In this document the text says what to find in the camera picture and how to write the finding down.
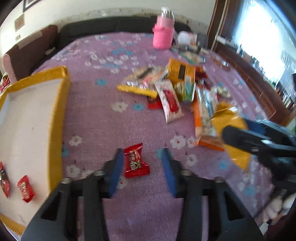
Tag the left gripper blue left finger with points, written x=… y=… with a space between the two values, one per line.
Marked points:
x=57 y=217

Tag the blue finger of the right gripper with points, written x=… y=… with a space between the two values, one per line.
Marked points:
x=242 y=139
x=257 y=126

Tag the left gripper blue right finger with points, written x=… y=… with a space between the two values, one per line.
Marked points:
x=228 y=218

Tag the yellow cheese crackers bag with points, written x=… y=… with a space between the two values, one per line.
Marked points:
x=226 y=114

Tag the white green small packet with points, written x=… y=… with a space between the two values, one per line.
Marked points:
x=221 y=91

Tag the small red candy packet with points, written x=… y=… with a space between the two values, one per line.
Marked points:
x=25 y=188

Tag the large clear orange cracker pack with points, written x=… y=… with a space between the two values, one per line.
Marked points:
x=204 y=106

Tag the green pea snack packet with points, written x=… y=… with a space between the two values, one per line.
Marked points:
x=185 y=90

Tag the dark red gold-text packet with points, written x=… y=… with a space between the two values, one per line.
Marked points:
x=200 y=73

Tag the white red snack packet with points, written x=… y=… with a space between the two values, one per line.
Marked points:
x=169 y=100

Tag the orange biscuit pack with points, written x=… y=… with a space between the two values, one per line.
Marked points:
x=180 y=72

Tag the clear pack red label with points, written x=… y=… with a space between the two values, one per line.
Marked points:
x=142 y=81

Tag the red dark candy packet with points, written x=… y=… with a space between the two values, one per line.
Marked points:
x=4 y=180

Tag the red black sugar candy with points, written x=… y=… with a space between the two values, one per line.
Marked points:
x=154 y=103

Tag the white gloved right hand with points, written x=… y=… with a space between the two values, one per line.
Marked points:
x=277 y=208

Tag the brown wrapped snack bar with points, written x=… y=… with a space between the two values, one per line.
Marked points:
x=221 y=63

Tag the round crackers green bag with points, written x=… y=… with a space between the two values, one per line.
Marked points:
x=193 y=58

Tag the purple floral tablecloth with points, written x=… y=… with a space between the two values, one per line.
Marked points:
x=100 y=119

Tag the dark phone stand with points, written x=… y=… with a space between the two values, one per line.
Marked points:
x=202 y=40

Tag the yellow cardboard tray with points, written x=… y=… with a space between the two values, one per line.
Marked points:
x=32 y=117

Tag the white plastic cup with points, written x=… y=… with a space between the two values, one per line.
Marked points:
x=187 y=38

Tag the pink thermos knitted sleeve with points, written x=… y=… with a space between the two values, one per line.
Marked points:
x=164 y=30

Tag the patterned blanket bed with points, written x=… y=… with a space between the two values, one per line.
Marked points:
x=5 y=82

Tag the black sofa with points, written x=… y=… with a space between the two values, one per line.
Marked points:
x=130 y=24

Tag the dark red armchair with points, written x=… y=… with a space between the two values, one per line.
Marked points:
x=25 y=54

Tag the small wall plaque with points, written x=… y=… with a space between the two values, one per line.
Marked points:
x=19 y=22

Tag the framed wall painting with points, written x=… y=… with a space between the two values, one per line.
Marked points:
x=28 y=4

